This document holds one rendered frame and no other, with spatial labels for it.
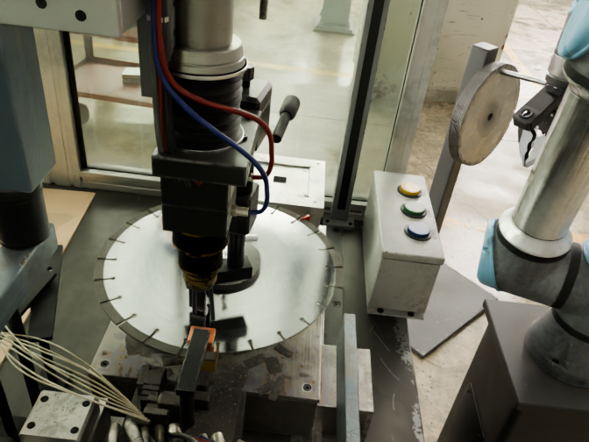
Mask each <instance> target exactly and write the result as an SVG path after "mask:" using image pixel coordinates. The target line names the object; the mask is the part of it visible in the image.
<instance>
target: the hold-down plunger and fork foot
mask: <svg viewBox="0 0 589 442"><path fill-rule="evenodd" d="M229 237H230V239H229V244H228V245H227V258H225V259H224V263H223V265H222V267H221V268H220V269H219V270H218V271H217V278H216V282H215V284H214V285H216V284H221V283H226V282H236V281H242V280H247V279H251V278H252V264H251V262H250V260H249V258H248V256H247V255H245V235H241V234H235V233H231V232H229ZM185 285H186V283H185ZM186 288H187V289H188V294H189V307H191V308H192V290H191V289H189V288H188V286H187V285H186ZM206 295H207V296H208V297H209V291H206V292H196V308H197V309H199V310H206Z"/></svg>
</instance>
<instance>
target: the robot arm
mask: <svg viewBox="0 0 589 442"><path fill-rule="evenodd" d="M567 15H568V16H567V18H566V20H565V22H564V27H563V29H562V31H561V34H560V36H559V39H558V41H557V45H556V47H555V50H554V53H553V54H552V55H551V60H550V65H549V66H548V69H547V70H548V72H547V74H546V76H545V78H544V79H545V81H546V82H548V83H550V84H551V86H550V85H549V84H546V85H545V86H544V87H543V88H541V89H540V90H539V91H538V92H537V93H536V94H535V95H534V96H533V97H531V98H530V99H529V100H528V101H527V102H526V103H525V104H524V105H523V106H522V107H521V108H520V109H519V110H518V111H517V112H516V113H515V114H514V115H513V124H514V125H515V126H517V127H518V143H519V152H520V156H521V160H522V165H523V166H524V167H526V168H528V167H530V166H532V165H533V167H532V169H531V171H530V173H529V177H528V179H527V181H526V183H525V185H524V188H523V190H522V192H521V195H520V197H519V199H518V202H517V204H516V206H515V207H512V208H509V209H507V210H505V211H504V212H503V213H502V214H501V216H500V219H498V218H490V219H489V220H488V222H487V226H486V233H485V237H484V242H483V246H482V250H481V255H480V259H479V266H478V271H477V278H478V280H479V282H480V283H482V284H483V285H486V286H487V287H490V288H493V289H496V290H497V291H499V292H501V291H503V292H506V293H508V294H511V295H514V296H519V297H522V298H525V299H528V300H530V301H533V302H537V303H541V304H544V305H547V306H550V308H549V309H548V310H547V311H546V312H544V313H543V314H542V315H541V316H540V317H538V318H537V319H536V320H535V321H533V323H532V324H531V325H530V327H529V329H528V331H527V333H526V336H525V345H526V348H527V350H528V352H529V355H530V356H531V358H532V359H533V361H534V362H535V363H536V364H537V365H538V366H539V367H540V368H541V369H542V370H544V371H545V372H546V373H548V374H550V375H551V376H553V377H555V378H556V379H558V380H560V381H563V382H565V383H568V384H571V385H573V386H577V387H582V388H589V238H588V239H586V240H585V241H584V243H583V244H580V243H577V242H574V241H573V236H572V233H571V230H570V227H571V225H572V223H573V221H574V219H575V217H576V216H577V215H578V212H579V210H580V208H581V206H582V205H583V203H584V201H585V199H586V197H587V196H588V194H589V0H574V1H573V3H572V5H571V8H570V10H569V11H568V12H567ZM537 129H538V130H540V131H541V132H542V135H543V136H539V137H537V136H536V132H537ZM544 134H545V135H544ZM533 147H534V148H533ZM531 148H533V150H532V151H531V152H530V150H531Z"/></svg>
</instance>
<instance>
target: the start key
mask: <svg viewBox="0 0 589 442"><path fill-rule="evenodd" d="M403 209H404V210H405V211H406V212H407V213H408V214H411V215H414V216H421V215H422V214H424V211H425V208H424V206H423V205H422V204H421V203H418V202H416V201H408V202H405V204H404V207H403Z"/></svg>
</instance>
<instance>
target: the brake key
mask: <svg viewBox="0 0 589 442"><path fill-rule="evenodd" d="M408 232H409V233H410V234H411V235H413V236H415V237H417V238H426V237H428V236H429V232H430V229H429V227H428V226H427V225H426V224H424V223H420V222H412V223H410V224H409V225H408Z"/></svg>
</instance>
